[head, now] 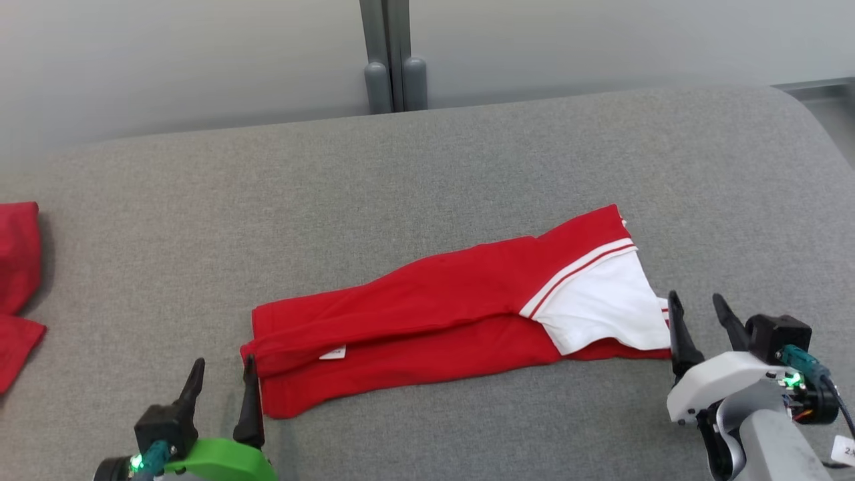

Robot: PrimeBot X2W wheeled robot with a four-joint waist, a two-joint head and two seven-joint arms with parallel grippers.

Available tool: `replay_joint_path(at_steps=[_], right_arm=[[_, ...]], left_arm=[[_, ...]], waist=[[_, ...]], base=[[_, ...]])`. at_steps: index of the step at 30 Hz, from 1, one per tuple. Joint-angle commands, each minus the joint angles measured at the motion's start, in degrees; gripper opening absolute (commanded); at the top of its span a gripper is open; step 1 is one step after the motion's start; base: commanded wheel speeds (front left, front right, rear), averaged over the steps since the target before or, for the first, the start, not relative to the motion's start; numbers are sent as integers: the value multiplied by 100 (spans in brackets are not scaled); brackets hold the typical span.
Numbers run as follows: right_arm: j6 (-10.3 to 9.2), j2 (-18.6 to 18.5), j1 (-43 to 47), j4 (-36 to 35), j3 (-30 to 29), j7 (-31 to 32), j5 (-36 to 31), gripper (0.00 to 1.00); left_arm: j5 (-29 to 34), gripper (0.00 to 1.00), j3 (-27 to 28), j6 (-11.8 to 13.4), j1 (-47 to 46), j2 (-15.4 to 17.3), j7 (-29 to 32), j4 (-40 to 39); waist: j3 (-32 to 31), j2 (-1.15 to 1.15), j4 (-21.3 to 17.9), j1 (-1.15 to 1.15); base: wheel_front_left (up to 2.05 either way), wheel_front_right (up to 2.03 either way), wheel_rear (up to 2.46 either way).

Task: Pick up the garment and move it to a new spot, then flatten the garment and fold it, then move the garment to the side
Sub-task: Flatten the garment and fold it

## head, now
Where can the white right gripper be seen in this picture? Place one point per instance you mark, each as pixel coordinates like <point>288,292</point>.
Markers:
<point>721,381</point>

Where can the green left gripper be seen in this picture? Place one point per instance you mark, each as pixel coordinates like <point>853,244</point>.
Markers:
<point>224,461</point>

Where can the red garment with white panel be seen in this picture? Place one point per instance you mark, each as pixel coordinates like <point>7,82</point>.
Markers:
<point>434,300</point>

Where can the plain red garment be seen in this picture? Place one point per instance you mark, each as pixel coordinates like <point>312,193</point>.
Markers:
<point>17,267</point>

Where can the white paper tag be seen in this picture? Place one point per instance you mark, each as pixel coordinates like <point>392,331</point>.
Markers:
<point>845,451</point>

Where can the dark grey ledge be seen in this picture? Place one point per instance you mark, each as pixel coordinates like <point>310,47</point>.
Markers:
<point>815,87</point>

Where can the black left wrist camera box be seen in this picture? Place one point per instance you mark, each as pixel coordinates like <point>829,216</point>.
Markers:
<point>163,424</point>

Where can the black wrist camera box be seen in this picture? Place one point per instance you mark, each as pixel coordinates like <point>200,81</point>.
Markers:
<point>163,424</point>
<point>778,334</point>

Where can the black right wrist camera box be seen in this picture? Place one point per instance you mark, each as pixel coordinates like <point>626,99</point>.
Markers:
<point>778,334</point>

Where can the grey cylindrical post foot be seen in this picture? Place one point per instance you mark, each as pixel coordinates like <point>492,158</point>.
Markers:
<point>415,83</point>
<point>377,87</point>

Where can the grey metal partition post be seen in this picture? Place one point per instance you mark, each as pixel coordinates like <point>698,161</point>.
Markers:
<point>394,33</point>

